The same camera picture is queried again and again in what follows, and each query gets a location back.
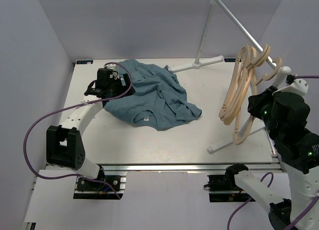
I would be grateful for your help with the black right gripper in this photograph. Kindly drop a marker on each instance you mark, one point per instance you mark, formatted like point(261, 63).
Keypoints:
point(267, 94)

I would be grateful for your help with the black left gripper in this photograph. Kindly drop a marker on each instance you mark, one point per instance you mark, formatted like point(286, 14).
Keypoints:
point(117, 80)

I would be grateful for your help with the blue t shirt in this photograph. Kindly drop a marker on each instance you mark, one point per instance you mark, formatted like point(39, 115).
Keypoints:
point(159, 100)

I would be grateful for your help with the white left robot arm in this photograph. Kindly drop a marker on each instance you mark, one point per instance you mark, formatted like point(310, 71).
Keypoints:
point(64, 145)

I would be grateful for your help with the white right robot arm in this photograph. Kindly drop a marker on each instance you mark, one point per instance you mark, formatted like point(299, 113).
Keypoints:
point(301, 211)

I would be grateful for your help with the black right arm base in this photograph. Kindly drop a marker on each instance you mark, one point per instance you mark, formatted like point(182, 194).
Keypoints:
point(220, 190)

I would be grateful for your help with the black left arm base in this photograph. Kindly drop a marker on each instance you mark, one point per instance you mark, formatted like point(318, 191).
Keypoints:
point(87, 190)

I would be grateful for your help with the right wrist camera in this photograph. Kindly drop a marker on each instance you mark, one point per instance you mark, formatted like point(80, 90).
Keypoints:
point(299, 150)

